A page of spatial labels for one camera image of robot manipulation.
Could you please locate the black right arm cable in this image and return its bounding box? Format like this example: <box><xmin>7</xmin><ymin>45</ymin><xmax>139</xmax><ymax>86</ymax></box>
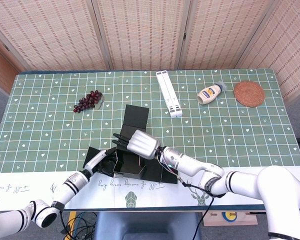
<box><xmin>177</xmin><ymin>176</ymin><xmax>216</xmax><ymax>240</ymax></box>

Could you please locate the cream mayonnaise squeeze bottle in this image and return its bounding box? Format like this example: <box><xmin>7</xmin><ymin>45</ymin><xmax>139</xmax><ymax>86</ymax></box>
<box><xmin>196</xmin><ymin>80</ymin><xmax>228</xmax><ymax>106</ymax></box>

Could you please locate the brown wooden door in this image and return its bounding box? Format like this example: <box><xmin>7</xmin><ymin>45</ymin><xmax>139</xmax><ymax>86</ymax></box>
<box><xmin>0</xmin><ymin>42</ymin><xmax>20</xmax><ymax>97</ymax></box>

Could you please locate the green grid tablecloth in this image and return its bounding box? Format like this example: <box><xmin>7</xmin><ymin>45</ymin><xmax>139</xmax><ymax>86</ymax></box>
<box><xmin>0</xmin><ymin>68</ymin><xmax>300</xmax><ymax>213</ymax></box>

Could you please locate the dark red grape bunch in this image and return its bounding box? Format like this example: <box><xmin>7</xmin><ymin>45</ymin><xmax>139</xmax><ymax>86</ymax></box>
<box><xmin>73</xmin><ymin>89</ymin><xmax>106</xmax><ymax>114</ymax></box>

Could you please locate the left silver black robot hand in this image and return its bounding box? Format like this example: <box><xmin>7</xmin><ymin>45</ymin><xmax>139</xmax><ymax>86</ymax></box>
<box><xmin>83</xmin><ymin>146</ymin><xmax>118</xmax><ymax>177</ymax></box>

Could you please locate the dark blue robot torso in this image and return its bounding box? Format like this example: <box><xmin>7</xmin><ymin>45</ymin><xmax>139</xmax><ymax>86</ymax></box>
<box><xmin>93</xmin><ymin>211</ymin><xmax>202</xmax><ymax>240</ymax></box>

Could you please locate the black foldable cardboard box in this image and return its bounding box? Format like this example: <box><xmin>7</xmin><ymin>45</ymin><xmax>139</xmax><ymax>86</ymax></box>
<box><xmin>82</xmin><ymin>104</ymin><xmax>179</xmax><ymax>185</ymax></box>

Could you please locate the wooden board with yellow disc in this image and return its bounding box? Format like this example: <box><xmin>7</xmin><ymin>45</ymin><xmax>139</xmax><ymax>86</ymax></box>
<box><xmin>202</xmin><ymin>211</ymin><xmax>266</xmax><ymax>227</ymax></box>

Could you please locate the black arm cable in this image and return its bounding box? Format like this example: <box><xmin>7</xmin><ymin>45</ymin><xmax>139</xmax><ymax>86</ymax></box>
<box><xmin>177</xmin><ymin>176</ymin><xmax>216</xmax><ymax>240</ymax></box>
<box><xmin>59</xmin><ymin>211</ymin><xmax>73</xmax><ymax>240</ymax></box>

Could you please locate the round brown woven coaster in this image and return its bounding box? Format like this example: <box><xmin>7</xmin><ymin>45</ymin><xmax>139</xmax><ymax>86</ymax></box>
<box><xmin>233</xmin><ymin>80</ymin><xmax>266</xmax><ymax>108</ymax></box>

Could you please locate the bamboo folding screen panel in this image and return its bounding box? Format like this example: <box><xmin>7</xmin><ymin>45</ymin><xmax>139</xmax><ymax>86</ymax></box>
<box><xmin>91</xmin><ymin>0</ymin><xmax>192</xmax><ymax>71</ymax></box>
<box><xmin>178</xmin><ymin>0</ymin><xmax>282</xmax><ymax>70</ymax></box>
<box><xmin>0</xmin><ymin>0</ymin><xmax>110</xmax><ymax>72</ymax></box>
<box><xmin>236</xmin><ymin>0</ymin><xmax>300</xmax><ymax>105</ymax></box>

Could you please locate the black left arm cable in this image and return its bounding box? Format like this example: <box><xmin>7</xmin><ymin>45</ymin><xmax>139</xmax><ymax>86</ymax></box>
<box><xmin>59</xmin><ymin>211</ymin><xmax>73</xmax><ymax>240</ymax></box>

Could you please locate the white folding stand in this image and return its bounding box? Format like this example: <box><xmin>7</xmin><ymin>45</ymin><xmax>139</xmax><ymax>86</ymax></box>
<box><xmin>155</xmin><ymin>70</ymin><xmax>184</xmax><ymax>119</ymax></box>

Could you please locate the black floor cable tangle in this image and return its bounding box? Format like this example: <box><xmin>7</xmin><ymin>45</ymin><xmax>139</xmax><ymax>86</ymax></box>
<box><xmin>61</xmin><ymin>211</ymin><xmax>97</xmax><ymax>240</ymax></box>

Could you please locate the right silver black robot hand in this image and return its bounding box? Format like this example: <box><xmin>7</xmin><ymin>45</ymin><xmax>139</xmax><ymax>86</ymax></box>
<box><xmin>112</xmin><ymin>129</ymin><xmax>162</xmax><ymax>161</ymax></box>

